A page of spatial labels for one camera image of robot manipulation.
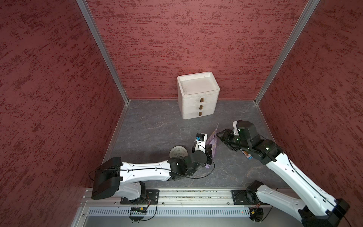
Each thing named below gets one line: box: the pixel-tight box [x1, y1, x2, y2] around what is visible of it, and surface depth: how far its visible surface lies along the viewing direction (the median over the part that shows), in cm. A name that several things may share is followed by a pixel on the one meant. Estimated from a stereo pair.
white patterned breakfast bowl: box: [169, 145, 189, 159], surface depth 89 cm
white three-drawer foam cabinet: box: [177, 71, 221, 120], surface depth 100 cm
